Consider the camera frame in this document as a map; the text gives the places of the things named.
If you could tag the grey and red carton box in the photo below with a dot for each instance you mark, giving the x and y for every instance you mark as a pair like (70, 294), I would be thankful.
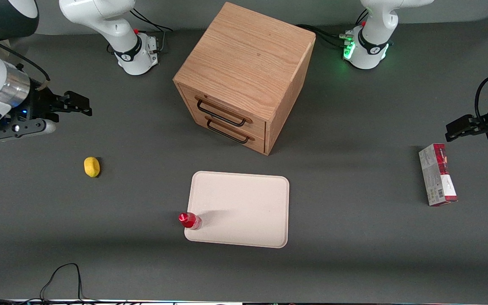
(438, 178)

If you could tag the red coke bottle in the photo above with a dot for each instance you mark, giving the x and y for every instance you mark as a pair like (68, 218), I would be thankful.
(189, 220)

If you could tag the wooden two-drawer cabinet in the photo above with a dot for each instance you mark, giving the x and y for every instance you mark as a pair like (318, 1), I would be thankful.
(248, 55)

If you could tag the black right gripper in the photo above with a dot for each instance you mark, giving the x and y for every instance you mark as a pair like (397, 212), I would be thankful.
(37, 105)

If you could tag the cream rectangular tray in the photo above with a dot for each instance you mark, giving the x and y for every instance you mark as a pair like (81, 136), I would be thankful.
(244, 209)

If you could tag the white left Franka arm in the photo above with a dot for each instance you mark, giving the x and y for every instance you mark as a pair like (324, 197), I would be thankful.
(371, 55)

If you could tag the wooden drawer front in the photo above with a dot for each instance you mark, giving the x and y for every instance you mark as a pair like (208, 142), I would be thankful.
(261, 127)
(259, 143)

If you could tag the yellow lemon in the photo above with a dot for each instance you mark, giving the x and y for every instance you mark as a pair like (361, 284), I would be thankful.
(92, 167)

